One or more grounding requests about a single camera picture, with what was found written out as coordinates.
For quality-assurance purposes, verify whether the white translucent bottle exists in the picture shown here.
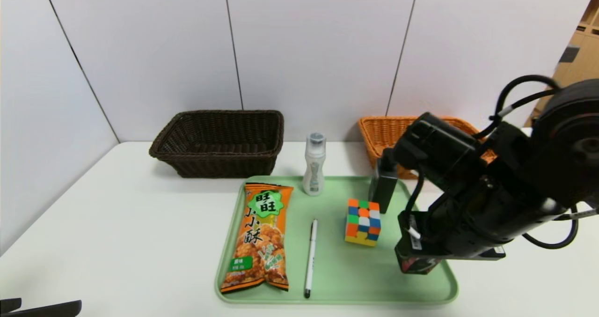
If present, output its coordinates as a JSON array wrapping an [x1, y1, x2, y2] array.
[[302, 132, 327, 197]]

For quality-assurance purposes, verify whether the multicoloured puzzle cube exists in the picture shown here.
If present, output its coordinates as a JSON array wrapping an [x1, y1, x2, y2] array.
[[344, 198, 382, 248]]

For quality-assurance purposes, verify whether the wooden cabinet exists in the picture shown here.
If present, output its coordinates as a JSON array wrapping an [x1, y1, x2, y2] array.
[[524, 0, 599, 128]]

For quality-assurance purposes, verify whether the light green plastic tray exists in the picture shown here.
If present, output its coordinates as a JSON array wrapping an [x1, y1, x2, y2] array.
[[215, 175, 460, 305]]

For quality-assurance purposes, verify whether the white pen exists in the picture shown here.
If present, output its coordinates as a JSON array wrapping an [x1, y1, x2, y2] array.
[[303, 218, 319, 299]]

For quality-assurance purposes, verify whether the black rectangular box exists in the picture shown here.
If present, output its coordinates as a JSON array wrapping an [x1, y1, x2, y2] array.
[[368, 147, 399, 214]]

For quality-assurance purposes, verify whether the dark brown wicker basket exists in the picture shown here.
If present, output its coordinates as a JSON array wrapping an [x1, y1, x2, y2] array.
[[148, 110, 285, 179]]

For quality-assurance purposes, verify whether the orange snack bag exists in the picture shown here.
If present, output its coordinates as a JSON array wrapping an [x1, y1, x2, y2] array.
[[219, 182, 295, 294]]

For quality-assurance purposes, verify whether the orange wicker basket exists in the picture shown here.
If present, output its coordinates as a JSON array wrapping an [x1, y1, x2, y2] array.
[[358, 115, 497, 181]]

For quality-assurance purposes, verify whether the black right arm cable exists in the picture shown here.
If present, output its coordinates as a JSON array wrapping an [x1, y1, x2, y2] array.
[[489, 74, 562, 136], [521, 204, 581, 251]]

